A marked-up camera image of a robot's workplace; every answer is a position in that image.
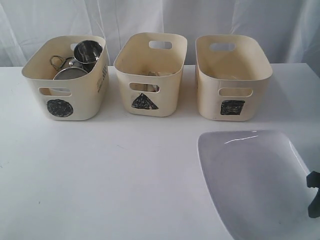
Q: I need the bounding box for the white square plate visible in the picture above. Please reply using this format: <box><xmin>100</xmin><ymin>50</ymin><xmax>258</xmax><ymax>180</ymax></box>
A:
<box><xmin>197</xmin><ymin>130</ymin><xmax>320</xmax><ymax>240</ymax></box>

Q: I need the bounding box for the stainless steel fork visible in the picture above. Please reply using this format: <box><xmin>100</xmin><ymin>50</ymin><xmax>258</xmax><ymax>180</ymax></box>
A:
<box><xmin>142</xmin><ymin>84</ymin><xmax>160</xmax><ymax>93</ymax></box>

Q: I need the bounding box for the small stainless steel cup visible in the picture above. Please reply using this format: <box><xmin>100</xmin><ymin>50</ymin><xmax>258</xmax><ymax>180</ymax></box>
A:
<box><xmin>73</xmin><ymin>40</ymin><xmax>103</xmax><ymax>73</ymax></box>

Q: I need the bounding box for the large stainless steel bowl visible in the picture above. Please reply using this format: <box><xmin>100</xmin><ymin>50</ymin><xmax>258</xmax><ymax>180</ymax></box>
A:
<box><xmin>53</xmin><ymin>67</ymin><xmax>88</xmax><ymax>80</ymax></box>

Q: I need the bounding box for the cream bin with square mark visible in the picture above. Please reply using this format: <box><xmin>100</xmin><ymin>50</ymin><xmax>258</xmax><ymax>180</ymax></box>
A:
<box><xmin>195</xmin><ymin>34</ymin><xmax>273</xmax><ymax>122</ymax></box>

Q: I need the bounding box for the white backdrop curtain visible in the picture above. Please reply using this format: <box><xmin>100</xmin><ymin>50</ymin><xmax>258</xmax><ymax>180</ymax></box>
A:
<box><xmin>0</xmin><ymin>0</ymin><xmax>320</xmax><ymax>72</ymax></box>

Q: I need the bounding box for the cream bin with triangle mark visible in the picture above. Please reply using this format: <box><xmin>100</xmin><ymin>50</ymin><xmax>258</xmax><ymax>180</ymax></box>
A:
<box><xmin>114</xmin><ymin>32</ymin><xmax>188</xmax><ymax>117</ymax></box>

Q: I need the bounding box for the cream bin with circle mark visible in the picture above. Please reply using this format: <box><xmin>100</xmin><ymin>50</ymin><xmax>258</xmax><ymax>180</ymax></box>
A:
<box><xmin>21</xmin><ymin>35</ymin><xmax>109</xmax><ymax>121</ymax></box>

